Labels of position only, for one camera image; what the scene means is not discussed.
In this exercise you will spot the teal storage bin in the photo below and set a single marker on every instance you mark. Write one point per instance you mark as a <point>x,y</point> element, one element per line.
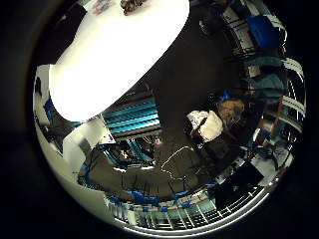
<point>267,86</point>

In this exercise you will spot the brown white plush toy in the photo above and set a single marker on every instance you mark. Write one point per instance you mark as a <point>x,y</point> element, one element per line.
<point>133,6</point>

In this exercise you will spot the blue storage box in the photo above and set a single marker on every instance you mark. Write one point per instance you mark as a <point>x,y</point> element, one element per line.
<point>262,31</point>

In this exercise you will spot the white panel board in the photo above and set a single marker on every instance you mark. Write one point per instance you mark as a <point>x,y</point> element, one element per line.
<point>88,137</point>

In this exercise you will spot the black monitor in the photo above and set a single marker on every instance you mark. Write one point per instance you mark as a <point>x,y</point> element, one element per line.
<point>237,186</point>

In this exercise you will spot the pink blue plush unicorn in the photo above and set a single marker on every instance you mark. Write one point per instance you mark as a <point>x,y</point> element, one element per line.
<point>101,6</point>

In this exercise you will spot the blond person in white shirt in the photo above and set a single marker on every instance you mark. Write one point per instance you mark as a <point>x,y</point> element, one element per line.
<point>212,125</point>

